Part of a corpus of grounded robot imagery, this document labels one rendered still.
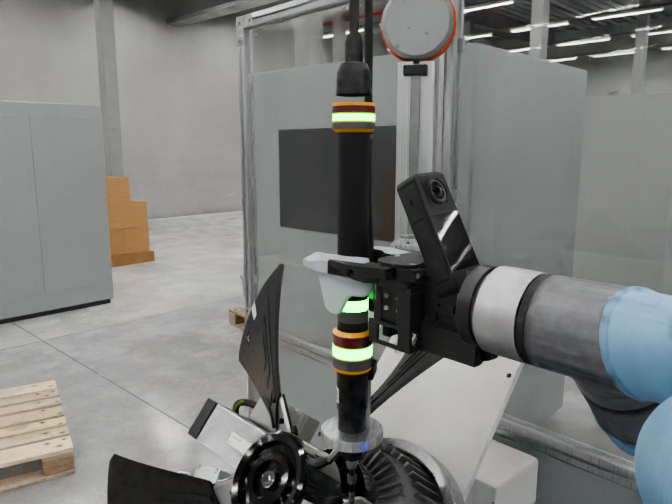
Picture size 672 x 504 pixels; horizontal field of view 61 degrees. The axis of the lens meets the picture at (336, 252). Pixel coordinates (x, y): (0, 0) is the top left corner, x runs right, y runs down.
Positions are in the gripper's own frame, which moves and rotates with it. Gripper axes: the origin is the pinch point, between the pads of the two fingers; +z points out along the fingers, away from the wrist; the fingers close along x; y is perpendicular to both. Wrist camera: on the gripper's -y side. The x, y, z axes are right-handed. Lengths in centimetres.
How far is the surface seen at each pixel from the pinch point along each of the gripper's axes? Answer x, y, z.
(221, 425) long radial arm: 8, 38, 39
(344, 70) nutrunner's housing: -1.9, -18.8, -3.2
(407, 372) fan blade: 8.3, 15.2, -3.7
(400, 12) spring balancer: 54, -39, 39
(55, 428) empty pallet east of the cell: 40, 137, 267
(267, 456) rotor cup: -4.0, 26.5, 8.2
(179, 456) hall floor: 87, 152, 219
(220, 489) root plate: -5.7, 34.4, 16.9
